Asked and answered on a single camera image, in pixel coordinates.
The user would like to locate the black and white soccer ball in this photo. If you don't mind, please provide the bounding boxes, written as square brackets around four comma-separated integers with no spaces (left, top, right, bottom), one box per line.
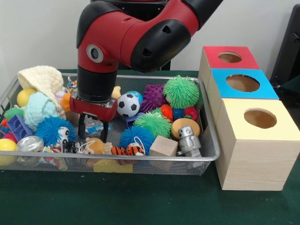
[116,93,141,118]

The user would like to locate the globe print ball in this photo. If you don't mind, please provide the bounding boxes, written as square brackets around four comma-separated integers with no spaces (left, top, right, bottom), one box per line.
[127,91,143,105]

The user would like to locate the blue spiky ball with eyes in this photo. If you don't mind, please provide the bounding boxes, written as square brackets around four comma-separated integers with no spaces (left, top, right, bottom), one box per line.
[35,116,75,147]

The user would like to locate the green furry ball with eyes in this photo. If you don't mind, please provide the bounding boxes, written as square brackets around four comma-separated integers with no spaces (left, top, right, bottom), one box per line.
[163,75,200,109]

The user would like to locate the purple spiky ball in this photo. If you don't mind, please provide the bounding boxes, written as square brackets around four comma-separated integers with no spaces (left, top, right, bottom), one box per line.
[142,84,167,113]

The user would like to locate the green spiky ball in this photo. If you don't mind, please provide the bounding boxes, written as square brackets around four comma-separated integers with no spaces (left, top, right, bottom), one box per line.
[134,111,172,139]

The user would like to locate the dark green table cloth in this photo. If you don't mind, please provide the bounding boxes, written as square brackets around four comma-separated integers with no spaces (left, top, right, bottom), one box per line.
[0,69,300,225]

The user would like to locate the purple toy block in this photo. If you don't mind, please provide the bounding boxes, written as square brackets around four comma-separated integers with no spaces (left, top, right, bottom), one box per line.
[124,112,143,128]

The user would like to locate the silver toy robot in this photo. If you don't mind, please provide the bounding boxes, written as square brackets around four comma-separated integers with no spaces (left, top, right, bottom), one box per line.
[177,126,203,158]

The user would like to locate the black chair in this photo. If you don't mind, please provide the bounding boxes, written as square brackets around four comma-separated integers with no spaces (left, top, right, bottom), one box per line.
[271,4,300,94]

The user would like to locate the silver metal can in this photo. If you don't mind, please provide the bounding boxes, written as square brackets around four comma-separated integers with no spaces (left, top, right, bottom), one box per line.
[16,136,44,153]

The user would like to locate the light teal knitted cloth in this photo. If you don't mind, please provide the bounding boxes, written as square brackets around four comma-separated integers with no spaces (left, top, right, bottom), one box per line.
[23,91,60,131]

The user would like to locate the cream knitted cloth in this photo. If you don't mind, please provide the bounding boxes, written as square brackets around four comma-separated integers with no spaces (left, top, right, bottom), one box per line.
[18,66,65,118]

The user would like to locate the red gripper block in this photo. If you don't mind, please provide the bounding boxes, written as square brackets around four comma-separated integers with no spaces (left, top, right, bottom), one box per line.
[69,92,119,143]

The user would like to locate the yellow smiley face ball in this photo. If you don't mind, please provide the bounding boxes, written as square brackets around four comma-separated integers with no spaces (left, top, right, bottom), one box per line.
[17,88,38,107]

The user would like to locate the plain yellow ball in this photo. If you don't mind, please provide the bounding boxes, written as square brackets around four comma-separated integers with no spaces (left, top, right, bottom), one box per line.
[0,138,17,165]

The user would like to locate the small wooden block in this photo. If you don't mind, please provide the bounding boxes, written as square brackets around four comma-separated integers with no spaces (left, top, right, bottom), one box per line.
[149,136,179,158]
[66,112,80,125]

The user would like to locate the shallow clear mesh bin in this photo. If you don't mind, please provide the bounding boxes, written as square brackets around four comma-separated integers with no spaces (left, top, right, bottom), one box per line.
[0,74,220,175]

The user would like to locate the clear plastic packet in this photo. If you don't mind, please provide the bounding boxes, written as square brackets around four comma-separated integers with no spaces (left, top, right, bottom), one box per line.
[85,116,113,140]

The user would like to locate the orange toy building block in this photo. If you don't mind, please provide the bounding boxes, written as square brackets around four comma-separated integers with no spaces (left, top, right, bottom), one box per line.
[60,93,72,113]

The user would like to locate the toy hamburger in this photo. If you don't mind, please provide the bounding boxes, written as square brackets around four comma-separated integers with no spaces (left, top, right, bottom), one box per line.
[171,118,201,140]

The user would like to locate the wooden box with three holes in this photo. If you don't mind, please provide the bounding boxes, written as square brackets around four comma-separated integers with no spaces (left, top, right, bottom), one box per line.
[197,45,300,191]

